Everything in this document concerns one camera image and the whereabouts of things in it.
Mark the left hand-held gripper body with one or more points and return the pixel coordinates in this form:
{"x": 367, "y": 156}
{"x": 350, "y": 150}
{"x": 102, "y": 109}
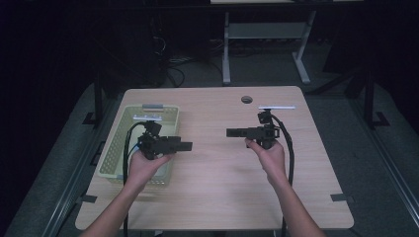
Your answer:
{"x": 154, "y": 144}

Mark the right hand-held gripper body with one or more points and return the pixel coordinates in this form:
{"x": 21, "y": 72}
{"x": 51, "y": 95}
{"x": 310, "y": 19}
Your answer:
{"x": 265, "y": 133}

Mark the pale yellow plastic basket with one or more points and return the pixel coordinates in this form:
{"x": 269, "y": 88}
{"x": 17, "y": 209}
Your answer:
{"x": 115, "y": 148}

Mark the person's right hand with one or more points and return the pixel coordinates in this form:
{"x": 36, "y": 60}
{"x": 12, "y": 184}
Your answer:
{"x": 271, "y": 161}

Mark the person's left hand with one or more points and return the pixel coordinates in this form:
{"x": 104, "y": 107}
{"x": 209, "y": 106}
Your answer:
{"x": 143, "y": 171}

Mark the black metal stand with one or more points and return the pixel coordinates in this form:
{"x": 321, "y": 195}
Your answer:
{"x": 369, "y": 98}
{"x": 98, "y": 98}

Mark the black tape strip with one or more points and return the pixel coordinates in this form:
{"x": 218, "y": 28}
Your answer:
{"x": 87, "y": 198}
{"x": 342, "y": 197}

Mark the aluminium floor rail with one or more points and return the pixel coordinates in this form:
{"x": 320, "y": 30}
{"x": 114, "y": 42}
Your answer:
{"x": 75, "y": 174}
{"x": 385, "y": 154}

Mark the white metal desk frame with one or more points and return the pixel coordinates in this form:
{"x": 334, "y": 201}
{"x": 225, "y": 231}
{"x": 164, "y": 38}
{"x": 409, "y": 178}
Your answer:
{"x": 267, "y": 30}

